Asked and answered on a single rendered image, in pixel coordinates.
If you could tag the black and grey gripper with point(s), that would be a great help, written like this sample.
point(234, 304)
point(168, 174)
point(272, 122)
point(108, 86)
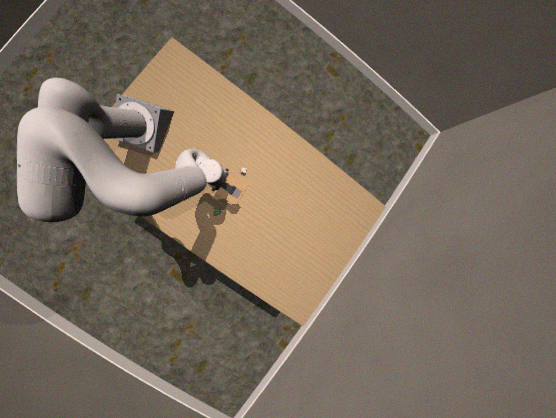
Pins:
point(217, 188)

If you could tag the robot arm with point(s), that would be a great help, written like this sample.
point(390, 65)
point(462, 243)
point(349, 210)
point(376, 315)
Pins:
point(51, 140)

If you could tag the tan textured mat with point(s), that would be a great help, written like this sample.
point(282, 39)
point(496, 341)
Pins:
point(232, 180)

